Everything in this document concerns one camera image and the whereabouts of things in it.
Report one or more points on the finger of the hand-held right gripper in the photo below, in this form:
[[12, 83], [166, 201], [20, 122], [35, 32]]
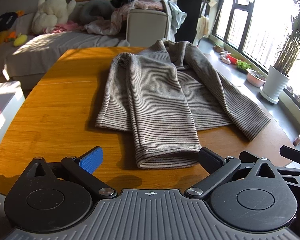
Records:
[[296, 156], [295, 177]]

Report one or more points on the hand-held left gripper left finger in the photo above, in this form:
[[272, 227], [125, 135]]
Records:
[[91, 160]]

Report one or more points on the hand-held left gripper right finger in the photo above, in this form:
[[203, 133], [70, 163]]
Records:
[[210, 158]]

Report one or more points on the striped grey sweater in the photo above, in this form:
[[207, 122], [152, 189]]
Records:
[[160, 92]]

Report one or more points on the pile of pink white clothes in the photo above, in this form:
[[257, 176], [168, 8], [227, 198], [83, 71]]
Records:
[[140, 5]]

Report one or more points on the small brown bottle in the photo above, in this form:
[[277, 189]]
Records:
[[298, 140]]

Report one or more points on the small windowsill figurines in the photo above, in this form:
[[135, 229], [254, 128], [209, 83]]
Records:
[[294, 95]]

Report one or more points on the white wheeled pot saucer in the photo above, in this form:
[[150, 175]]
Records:
[[266, 97]]

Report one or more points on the white plant pot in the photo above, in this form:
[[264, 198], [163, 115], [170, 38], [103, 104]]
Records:
[[275, 82]]

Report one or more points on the pink bowl planter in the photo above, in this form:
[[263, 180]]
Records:
[[255, 80]]

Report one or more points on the green seedling tray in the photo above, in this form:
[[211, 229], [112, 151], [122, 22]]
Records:
[[243, 65]]

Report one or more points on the red windowsill item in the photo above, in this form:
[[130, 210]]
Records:
[[232, 59]]

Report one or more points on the pale pink figurine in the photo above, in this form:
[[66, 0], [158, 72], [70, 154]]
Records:
[[224, 58]]

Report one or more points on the white storage box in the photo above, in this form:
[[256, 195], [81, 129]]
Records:
[[7, 97]]

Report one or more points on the tall green plant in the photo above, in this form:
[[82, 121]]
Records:
[[290, 50]]

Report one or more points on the small brown figurine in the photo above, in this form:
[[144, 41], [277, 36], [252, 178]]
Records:
[[218, 48]]

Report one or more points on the grey sofa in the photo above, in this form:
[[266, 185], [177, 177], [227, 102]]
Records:
[[52, 45]]

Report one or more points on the beige towel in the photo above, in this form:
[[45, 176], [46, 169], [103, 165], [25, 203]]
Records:
[[204, 25]]

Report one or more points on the pink cloth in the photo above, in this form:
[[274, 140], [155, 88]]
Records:
[[69, 26]]

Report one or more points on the yellow-green plush toy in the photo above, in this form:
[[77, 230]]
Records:
[[20, 40]]

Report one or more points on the light blue cloth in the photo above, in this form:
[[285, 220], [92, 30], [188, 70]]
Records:
[[175, 12]]

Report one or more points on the grey neck pillow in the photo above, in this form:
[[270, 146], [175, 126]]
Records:
[[94, 6]]

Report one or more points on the white plush goose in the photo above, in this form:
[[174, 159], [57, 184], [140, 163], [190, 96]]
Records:
[[52, 7]]

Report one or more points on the black plush toy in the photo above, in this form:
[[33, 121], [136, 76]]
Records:
[[5, 20]]

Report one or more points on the black window frame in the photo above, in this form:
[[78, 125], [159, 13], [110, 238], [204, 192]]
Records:
[[250, 17]]

